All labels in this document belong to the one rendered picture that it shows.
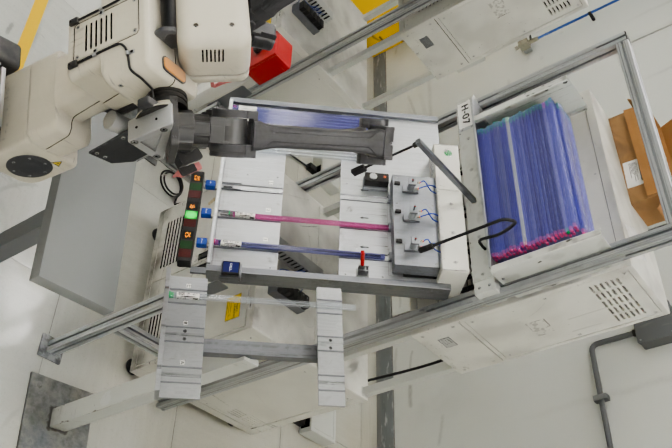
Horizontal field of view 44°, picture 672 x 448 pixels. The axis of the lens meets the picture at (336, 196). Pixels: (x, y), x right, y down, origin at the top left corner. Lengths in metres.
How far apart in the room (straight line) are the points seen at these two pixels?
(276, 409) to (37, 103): 1.63
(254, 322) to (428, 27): 1.56
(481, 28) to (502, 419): 1.75
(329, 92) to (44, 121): 2.08
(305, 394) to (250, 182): 0.86
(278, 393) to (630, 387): 1.54
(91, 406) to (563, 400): 2.10
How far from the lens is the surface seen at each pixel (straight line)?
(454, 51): 3.70
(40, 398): 2.83
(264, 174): 2.63
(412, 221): 2.50
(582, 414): 3.84
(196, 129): 1.72
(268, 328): 2.72
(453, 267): 2.41
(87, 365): 2.99
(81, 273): 2.24
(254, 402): 3.15
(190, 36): 1.71
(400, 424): 4.27
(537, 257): 2.32
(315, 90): 3.84
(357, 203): 2.59
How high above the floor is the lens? 2.20
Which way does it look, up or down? 28 degrees down
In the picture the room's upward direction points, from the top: 66 degrees clockwise
